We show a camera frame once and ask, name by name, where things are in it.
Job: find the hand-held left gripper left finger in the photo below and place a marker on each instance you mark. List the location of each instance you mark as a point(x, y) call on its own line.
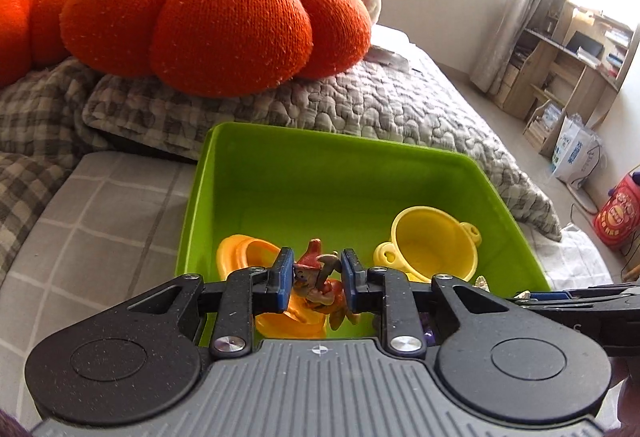
point(285, 279)

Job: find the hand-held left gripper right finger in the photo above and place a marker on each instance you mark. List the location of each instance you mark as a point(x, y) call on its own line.
point(350, 282)

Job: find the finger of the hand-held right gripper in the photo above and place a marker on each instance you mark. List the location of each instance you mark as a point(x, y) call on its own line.
point(547, 298)

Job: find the red hat gnome figurine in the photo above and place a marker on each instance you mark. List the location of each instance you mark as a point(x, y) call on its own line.
point(310, 272)

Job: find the orange toy pumpkin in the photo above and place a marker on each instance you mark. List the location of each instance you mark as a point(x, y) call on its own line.
point(240, 252)

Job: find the cream starfish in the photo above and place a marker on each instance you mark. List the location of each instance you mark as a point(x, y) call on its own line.
point(480, 281)

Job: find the yellow toy pot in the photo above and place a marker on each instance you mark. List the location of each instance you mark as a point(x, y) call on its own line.
point(430, 242)

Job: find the purple toy grapes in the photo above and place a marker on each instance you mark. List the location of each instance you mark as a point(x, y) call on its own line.
point(427, 327)

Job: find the green plastic box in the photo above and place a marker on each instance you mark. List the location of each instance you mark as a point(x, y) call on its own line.
point(310, 177)

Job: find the red printed bag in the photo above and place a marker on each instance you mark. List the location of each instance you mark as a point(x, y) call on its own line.
point(617, 217)

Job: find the white paper shopping bag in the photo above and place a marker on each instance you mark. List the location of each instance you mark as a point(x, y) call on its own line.
point(575, 152)

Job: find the grey checked quilt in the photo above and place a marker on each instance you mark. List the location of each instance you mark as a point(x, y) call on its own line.
point(375, 107)

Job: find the light grey grid bed sheet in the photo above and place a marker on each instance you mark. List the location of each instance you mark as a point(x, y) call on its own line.
point(100, 227)

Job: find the wooden desk with shelves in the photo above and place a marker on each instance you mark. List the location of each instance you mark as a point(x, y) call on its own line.
point(550, 67)

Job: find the black laptop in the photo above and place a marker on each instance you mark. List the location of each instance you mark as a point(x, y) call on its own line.
point(585, 44)

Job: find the large orange pumpkin cushion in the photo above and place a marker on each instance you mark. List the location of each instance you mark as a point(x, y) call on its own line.
point(210, 17)

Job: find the small orange pumpkin cushion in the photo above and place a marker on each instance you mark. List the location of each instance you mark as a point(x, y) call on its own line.
point(30, 17)

